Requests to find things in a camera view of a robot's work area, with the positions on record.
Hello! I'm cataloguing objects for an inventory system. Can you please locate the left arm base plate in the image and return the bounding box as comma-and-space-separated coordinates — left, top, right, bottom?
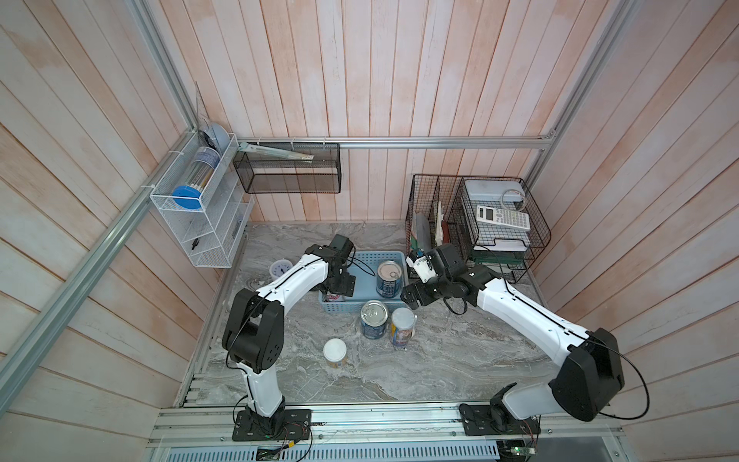
232, 409, 312, 442

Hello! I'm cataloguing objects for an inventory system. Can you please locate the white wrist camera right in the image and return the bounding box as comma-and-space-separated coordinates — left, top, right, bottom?
406, 253, 438, 283

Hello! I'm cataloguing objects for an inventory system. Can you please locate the red white can white lid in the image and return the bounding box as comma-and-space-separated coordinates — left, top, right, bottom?
325, 292, 346, 302

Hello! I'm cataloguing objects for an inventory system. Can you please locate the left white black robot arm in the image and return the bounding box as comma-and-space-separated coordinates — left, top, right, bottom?
221, 235, 356, 419

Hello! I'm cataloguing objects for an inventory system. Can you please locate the white wire wall shelf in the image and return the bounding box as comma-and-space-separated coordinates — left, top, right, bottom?
150, 134, 254, 269

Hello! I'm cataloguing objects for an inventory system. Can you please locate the black mesh wall basket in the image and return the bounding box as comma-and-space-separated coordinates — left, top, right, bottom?
232, 142, 343, 194

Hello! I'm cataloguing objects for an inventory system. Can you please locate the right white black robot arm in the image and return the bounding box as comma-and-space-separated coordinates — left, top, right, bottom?
401, 244, 625, 429

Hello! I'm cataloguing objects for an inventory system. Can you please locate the colourful can white lid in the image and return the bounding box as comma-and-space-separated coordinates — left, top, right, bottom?
391, 307, 417, 347

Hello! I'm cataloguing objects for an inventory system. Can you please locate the white calculator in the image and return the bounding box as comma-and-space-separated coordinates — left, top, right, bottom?
475, 206, 530, 231

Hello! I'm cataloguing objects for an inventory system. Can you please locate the blue can silver top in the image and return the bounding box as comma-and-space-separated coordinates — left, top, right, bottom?
376, 260, 403, 298

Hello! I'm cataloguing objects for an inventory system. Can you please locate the orange can white lid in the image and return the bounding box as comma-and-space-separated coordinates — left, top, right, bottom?
323, 338, 348, 368

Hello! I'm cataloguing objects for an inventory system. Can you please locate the white box in organizer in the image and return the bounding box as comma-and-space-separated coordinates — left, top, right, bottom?
465, 179, 525, 202

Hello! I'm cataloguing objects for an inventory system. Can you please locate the blue Progresso soup can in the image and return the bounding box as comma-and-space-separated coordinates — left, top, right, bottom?
360, 300, 389, 340

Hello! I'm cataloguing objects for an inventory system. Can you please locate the black wire desk organizer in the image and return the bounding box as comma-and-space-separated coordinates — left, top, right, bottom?
405, 173, 552, 283

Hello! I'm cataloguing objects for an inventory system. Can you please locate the clear tube blue cap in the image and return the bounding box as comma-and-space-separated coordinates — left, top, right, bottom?
172, 146, 221, 210

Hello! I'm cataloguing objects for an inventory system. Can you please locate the small white alarm clock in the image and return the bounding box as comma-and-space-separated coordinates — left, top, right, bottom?
269, 259, 294, 281

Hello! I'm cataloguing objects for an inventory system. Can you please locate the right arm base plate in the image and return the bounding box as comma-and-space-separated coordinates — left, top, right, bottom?
458, 403, 541, 436

